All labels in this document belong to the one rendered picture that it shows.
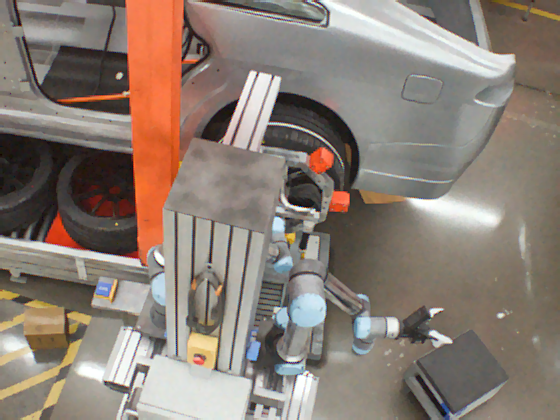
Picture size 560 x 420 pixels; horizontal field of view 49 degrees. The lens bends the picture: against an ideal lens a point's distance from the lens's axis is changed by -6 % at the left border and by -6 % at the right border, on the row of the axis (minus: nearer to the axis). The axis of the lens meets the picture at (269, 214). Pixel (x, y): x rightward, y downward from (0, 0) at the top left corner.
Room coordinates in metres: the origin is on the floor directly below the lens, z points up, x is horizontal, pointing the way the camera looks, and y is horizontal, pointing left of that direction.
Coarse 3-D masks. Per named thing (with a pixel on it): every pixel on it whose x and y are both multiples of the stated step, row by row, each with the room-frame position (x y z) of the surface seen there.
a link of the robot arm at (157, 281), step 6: (156, 276) 1.36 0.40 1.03; (162, 276) 1.35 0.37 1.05; (150, 282) 1.35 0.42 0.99; (156, 282) 1.32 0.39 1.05; (162, 282) 1.33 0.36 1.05; (156, 288) 1.30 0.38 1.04; (162, 288) 1.30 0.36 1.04; (156, 294) 1.28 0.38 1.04; (162, 294) 1.28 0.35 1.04; (156, 300) 1.27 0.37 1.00; (162, 300) 1.26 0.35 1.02; (156, 306) 1.27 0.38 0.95; (162, 306) 1.26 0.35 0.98; (162, 312) 1.26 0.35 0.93
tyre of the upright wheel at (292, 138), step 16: (272, 112) 2.26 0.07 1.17; (288, 112) 2.27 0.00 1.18; (304, 112) 2.31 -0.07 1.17; (224, 128) 2.26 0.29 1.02; (272, 128) 2.15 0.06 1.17; (288, 128) 2.17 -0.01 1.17; (304, 128) 2.20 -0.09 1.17; (320, 128) 2.26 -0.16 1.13; (272, 144) 2.11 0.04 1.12; (288, 144) 2.11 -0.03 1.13; (304, 144) 2.12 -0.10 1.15; (320, 144) 2.15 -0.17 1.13; (336, 144) 2.25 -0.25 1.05; (336, 160) 2.15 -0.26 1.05; (336, 176) 2.12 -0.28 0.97
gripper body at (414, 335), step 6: (396, 318) 1.25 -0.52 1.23; (402, 324) 1.21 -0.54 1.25; (420, 324) 1.23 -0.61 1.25; (426, 324) 1.23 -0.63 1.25; (402, 330) 1.20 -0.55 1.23; (414, 330) 1.21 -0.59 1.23; (420, 330) 1.20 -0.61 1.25; (426, 330) 1.20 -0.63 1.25; (402, 336) 1.20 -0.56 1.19; (408, 336) 1.20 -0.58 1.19; (414, 336) 1.19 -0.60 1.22; (420, 336) 1.20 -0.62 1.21; (414, 342) 1.19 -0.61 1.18; (420, 342) 1.19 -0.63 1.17
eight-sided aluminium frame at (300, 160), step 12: (276, 156) 2.04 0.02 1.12; (288, 156) 2.06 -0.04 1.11; (300, 156) 2.06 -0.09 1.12; (300, 168) 2.03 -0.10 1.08; (324, 180) 2.04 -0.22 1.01; (324, 192) 2.04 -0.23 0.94; (324, 204) 2.04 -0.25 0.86; (324, 216) 2.04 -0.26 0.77; (288, 228) 2.03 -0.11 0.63; (300, 228) 2.03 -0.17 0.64
